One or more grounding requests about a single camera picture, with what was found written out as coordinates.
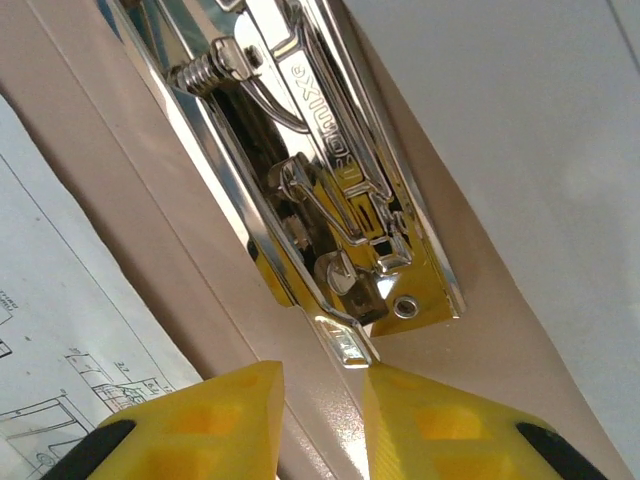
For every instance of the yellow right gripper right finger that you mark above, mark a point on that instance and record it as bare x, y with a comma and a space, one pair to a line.
450, 435

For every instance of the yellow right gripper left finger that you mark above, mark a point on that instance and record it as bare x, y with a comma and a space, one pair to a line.
200, 430

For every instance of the paper sheet with L-shaped drawing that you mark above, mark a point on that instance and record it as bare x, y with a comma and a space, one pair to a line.
50, 300

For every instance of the beige cardboard folder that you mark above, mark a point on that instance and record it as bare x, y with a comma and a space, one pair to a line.
150, 175

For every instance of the chrome folder lever clip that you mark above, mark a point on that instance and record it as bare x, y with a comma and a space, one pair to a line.
320, 150

